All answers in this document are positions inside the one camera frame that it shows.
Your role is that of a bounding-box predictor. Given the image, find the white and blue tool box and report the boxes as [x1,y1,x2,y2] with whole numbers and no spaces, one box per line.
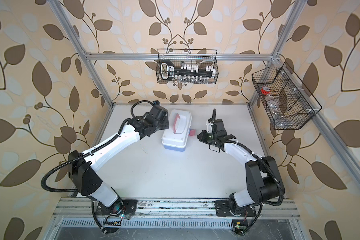
[162,110,192,152]

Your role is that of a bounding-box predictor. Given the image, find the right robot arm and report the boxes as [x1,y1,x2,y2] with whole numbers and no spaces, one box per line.
[197,118,285,216]

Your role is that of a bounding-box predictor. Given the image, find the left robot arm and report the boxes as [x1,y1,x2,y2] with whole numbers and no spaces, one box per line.
[41,101,169,215]

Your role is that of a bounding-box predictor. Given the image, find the black socket set holder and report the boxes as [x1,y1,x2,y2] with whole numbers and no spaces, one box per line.
[156,60,219,84]

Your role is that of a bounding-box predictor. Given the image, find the back wire basket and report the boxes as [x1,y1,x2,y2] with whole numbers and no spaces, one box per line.
[156,48,219,85]

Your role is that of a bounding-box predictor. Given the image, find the wire basket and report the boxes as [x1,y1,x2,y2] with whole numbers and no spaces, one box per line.
[156,48,219,85]
[252,63,322,130]

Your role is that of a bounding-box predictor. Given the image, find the right wire basket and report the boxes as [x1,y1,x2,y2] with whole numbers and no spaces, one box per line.
[252,63,322,130]

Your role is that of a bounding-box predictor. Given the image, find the aluminium frame bar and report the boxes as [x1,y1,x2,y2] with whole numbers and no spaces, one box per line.
[84,52,274,62]

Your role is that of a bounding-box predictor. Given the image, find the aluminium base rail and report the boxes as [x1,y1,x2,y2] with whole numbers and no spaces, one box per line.
[53,198,301,220]

